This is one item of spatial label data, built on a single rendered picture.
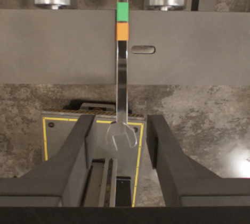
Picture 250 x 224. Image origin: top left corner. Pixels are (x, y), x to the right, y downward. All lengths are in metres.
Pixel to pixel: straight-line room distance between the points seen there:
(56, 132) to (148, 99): 0.74
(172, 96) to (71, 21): 1.33
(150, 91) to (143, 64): 1.23
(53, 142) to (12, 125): 0.57
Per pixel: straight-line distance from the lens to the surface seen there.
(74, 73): 0.24
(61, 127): 1.26
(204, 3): 0.68
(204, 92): 1.59
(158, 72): 0.24
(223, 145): 1.87
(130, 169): 1.38
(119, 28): 0.22
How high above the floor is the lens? 1.40
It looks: 73 degrees down
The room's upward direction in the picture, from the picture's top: 178 degrees clockwise
